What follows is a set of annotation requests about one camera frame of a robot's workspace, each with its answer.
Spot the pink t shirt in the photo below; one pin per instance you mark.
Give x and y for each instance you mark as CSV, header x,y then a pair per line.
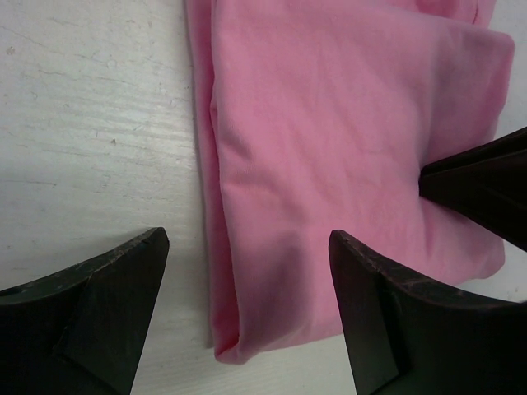
x,y
314,116

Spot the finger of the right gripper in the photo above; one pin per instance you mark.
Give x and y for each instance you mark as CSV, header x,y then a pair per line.
x,y
491,193
510,143

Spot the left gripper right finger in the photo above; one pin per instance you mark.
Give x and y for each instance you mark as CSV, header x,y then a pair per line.
x,y
409,334

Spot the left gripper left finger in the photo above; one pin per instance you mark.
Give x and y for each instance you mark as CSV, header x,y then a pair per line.
x,y
82,330

